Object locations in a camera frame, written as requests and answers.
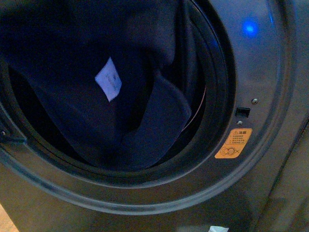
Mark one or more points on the dark navy garment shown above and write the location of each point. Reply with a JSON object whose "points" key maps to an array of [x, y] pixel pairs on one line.
{"points": [[115, 76]]}

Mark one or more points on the grey front-load washing machine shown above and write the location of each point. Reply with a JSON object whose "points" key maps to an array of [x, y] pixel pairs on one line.
{"points": [[269, 59]]}

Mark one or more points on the black rubber door gasket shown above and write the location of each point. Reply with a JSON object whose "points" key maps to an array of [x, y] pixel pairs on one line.
{"points": [[211, 108]]}

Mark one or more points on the orange warning sticker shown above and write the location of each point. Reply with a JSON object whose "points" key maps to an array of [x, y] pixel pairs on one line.
{"points": [[234, 144]]}

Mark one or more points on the white paper scrap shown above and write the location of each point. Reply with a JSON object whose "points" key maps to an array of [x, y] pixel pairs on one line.
{"points": [[218, 229]]}

